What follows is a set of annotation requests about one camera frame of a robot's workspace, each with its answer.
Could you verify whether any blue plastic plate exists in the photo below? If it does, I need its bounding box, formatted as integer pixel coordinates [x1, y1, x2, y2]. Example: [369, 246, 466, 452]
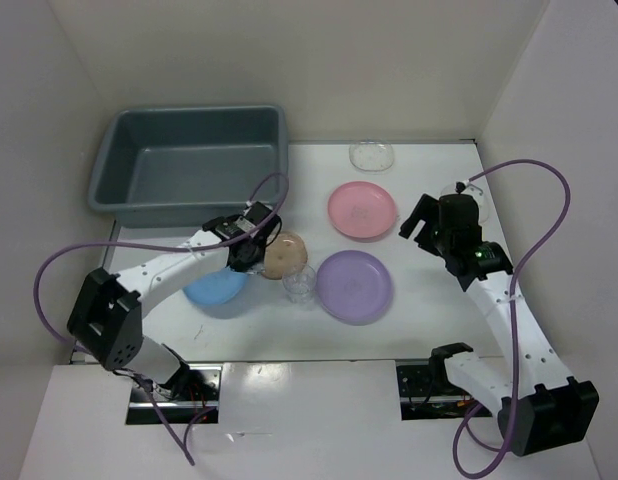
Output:
[183, 268, 248, 307]

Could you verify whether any pink plastic plate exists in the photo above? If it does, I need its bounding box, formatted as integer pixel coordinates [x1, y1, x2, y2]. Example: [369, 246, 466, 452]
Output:
[327, 181, 398, 240]

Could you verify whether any clear plastic cup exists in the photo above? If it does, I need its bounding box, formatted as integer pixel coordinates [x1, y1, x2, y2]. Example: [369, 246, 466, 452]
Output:
[282, 264, 316, 304]

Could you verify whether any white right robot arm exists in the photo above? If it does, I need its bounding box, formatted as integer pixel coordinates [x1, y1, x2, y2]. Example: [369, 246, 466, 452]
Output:
[399, 194, 599, 457]

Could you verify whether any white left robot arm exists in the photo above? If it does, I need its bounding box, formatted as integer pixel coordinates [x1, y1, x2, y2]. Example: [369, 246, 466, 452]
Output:
[68, 202, 282, 400]

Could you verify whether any grey plastic bin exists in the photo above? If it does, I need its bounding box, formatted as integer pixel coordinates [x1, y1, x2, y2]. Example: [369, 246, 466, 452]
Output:
[87, 105, 288, 228]

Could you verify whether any clear bowl at right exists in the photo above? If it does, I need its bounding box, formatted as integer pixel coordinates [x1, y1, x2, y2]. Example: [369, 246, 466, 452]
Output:
[439, 182, 490, 225]

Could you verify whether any brown translucent square plate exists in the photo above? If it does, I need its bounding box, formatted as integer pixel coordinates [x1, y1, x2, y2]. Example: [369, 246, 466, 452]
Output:
[262, 231, 308, 280]

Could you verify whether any clear dish at back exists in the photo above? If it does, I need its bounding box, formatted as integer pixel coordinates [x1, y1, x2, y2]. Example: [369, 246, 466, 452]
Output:
[349, 141, 395, 173]

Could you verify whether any purple plastic plate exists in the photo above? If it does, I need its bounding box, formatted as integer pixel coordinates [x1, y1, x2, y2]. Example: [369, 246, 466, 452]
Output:
[316, 250, 394, 326]

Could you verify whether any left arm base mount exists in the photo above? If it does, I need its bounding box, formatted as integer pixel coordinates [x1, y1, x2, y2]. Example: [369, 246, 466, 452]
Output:
[125, 364, 223, 426]

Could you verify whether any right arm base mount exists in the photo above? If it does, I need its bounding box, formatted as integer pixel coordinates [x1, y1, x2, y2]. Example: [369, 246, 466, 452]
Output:
[395, 359, 475, 421]

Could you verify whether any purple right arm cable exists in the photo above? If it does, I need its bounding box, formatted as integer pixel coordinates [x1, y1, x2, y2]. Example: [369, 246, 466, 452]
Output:
[452, 159, 573, 478]

